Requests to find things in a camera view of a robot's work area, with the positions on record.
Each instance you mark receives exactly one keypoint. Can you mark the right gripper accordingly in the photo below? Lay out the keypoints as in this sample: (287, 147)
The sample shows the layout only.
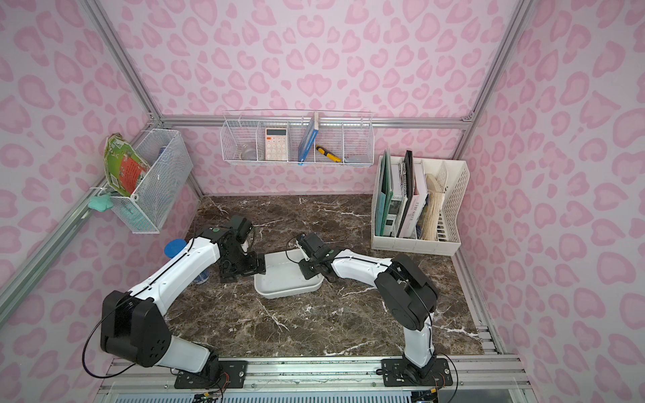
(310, 264)

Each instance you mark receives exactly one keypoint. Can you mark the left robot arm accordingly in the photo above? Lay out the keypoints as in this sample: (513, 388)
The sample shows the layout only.
(133, 324)

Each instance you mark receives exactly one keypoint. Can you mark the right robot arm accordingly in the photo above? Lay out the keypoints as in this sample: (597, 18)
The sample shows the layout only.
(407, 292)

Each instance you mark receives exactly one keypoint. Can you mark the green folder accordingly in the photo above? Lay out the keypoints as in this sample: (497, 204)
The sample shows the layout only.
(384, 195)

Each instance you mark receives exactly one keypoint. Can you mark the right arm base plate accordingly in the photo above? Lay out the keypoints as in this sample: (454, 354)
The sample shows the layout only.
(401, 372)

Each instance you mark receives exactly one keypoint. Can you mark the white pink calculator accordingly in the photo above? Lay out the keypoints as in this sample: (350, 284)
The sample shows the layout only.
(276, 147)

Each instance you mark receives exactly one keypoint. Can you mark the blue lid clear jar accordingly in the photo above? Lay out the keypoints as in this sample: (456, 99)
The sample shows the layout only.
(173, 248)

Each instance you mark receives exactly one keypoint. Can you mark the clear tape roll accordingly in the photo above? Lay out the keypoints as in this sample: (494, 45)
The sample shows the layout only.
(248, 152)

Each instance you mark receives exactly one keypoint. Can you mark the teal rubber toy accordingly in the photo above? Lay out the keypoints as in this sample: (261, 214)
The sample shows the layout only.
(101, 203)

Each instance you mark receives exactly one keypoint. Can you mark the white desk file organizer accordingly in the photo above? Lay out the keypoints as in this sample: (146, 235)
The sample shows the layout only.
(454, 176)

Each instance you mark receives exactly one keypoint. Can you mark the beige woven fan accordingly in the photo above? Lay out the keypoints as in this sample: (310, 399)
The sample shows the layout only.
(436, 195)

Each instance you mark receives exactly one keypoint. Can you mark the pink white book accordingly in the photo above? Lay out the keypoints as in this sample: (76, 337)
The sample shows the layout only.
(417, 201)

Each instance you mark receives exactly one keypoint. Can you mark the yellow utility knife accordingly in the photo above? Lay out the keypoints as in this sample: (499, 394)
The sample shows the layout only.
(331, 156)

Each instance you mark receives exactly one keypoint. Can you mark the green red circuit board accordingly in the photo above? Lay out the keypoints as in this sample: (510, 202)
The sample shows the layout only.
(124, 167)

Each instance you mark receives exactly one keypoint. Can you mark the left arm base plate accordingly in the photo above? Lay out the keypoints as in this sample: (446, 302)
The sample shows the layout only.
(224, 374)

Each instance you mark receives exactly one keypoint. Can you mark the black binder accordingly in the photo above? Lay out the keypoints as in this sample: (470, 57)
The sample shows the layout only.
(405, 166)

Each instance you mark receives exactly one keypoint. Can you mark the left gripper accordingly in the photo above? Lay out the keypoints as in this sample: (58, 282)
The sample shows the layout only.
(244, 264)

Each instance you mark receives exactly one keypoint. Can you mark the blue book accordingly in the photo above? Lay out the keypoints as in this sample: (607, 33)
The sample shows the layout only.
(308, 140)

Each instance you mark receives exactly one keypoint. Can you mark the white mesh side basket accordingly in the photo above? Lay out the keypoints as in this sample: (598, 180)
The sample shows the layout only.
(148, 208)

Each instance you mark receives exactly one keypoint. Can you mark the white wire wall basket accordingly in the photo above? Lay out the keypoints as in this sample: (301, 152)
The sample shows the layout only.
(350, 136)

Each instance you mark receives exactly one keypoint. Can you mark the white plastic storage box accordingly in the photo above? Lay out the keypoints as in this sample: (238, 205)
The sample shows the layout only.
(283, 277)

